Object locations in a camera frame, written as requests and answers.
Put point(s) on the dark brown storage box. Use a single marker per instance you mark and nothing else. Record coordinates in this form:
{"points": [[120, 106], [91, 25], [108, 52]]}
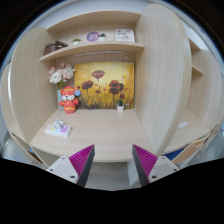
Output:
{"points": [[53, 46]]}

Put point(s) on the small potted plant middle shelf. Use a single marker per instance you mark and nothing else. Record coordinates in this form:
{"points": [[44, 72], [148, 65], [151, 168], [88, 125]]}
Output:
{"points": [[102, 37]]}

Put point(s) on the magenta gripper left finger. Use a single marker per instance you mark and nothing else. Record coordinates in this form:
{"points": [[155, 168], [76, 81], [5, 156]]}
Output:
{"points": [[75, 168]]}

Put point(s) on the purple round sign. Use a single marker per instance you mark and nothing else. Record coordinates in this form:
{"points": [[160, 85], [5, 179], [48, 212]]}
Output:
{"points": [[92, 36]]}

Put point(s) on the white framed text card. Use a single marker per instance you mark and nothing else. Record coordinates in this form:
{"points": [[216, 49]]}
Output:
{"points": [[126, 35]]}

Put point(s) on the small potted plant left shelf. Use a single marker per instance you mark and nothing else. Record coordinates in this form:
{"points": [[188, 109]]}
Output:
{"points": [[76, 41]]}

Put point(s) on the wooden chair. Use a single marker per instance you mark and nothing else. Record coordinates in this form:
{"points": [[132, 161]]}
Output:
{"points": [[26, 151], [207, 148]]}

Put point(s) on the wooden chair right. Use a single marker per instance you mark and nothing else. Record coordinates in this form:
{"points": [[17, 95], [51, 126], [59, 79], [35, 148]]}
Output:
{"points": [[207, 148]]}

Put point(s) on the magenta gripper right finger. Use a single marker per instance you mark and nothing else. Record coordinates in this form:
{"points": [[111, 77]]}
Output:
{"points": [[151, 168]]}

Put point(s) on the red plush doll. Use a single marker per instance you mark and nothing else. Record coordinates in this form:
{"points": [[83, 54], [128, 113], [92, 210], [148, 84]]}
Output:
{"points": [[69, 98]]}

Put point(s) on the white card on right desk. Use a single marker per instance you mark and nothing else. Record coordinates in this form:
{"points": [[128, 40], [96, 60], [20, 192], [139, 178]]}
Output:
{"points": [[183, 124]]}

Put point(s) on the yellow poppy flower painting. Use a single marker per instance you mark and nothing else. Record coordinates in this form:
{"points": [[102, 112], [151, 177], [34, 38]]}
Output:
{"points": [[102, 84]]}

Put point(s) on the small potted plant shelf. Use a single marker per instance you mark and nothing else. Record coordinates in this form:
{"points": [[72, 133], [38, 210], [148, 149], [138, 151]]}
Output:
{"points": [[102, 37], [76, 41]]}

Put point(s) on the wooden chair left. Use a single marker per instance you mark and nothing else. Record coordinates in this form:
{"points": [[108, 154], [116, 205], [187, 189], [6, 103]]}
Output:
{"points": [[26, 151]]}

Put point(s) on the small potted plant on desk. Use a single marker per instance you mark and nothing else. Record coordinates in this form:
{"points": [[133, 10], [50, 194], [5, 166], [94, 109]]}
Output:
{"points": [[120, 105]]}

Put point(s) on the wooden desk shelf unit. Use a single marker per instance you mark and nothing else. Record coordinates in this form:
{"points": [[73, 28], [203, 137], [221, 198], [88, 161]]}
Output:
{"points": [[174, 82]]}

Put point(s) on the pink white flower bouquet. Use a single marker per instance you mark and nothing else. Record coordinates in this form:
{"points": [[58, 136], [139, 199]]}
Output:
{"points": [[61, 74]]}

